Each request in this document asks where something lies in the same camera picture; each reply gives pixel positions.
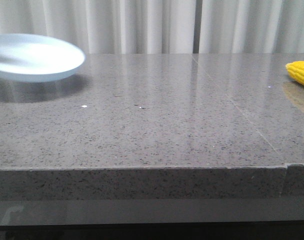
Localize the light blue round plate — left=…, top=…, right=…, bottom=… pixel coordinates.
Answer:
left=0, top=33, right=86, bottom=83

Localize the yellow corn cob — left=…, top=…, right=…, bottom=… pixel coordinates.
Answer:
left=285, top=61, right=304, bottom=86

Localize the white pleated curtain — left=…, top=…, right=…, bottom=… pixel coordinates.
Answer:
left=0, top=0, right=304, bottom=54

